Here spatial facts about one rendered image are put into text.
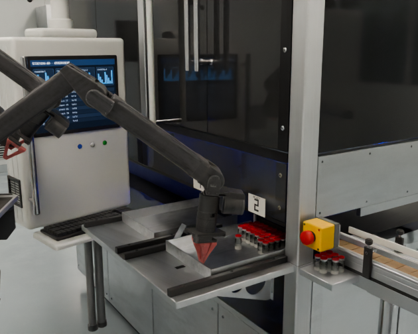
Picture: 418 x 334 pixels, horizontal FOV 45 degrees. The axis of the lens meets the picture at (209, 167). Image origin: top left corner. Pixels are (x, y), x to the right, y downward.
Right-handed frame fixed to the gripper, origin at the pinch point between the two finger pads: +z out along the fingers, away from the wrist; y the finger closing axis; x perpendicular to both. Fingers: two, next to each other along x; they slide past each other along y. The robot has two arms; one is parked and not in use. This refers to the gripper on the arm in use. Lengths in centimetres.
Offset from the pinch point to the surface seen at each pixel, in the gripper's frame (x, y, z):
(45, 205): 86, -20, 5
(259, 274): -10.1, 13.2, 1.7
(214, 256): 7.0, 9.4, 1.9
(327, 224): -20.9, 25.8, -15.4
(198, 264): 0.6, -0.7, 1.2
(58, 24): 93, -18, -67
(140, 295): 97, 33, 55
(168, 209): 53, 18, -1
